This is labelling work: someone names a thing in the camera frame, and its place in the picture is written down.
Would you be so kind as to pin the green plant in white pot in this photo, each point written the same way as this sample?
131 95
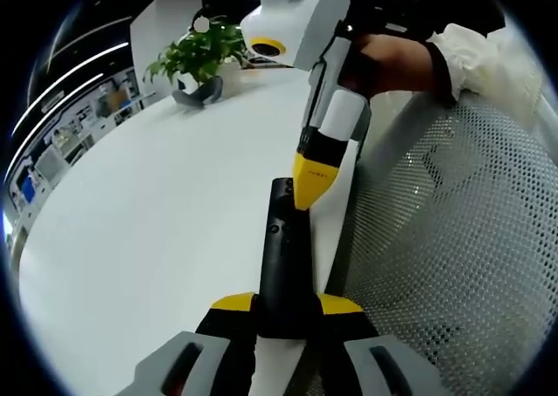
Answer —
200 56

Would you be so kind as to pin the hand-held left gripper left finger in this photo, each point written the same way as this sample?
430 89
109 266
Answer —
218 348

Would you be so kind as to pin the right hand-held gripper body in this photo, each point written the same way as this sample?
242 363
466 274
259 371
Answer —
301 25

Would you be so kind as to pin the white workstation desks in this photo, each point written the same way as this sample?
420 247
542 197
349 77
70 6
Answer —
83 117

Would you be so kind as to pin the blue bin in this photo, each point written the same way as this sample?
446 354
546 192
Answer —
29 189

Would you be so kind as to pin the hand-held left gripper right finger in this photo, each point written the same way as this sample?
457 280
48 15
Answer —
349 361

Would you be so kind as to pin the row of ceiling light strips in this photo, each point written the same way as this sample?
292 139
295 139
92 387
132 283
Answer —
56 102

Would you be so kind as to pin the grey mesh office chair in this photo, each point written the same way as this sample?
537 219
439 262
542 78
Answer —
457 247

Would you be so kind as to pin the person's right hand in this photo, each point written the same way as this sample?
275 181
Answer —
392 64

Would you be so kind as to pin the black remote control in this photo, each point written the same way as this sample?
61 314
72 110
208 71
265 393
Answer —
283 282

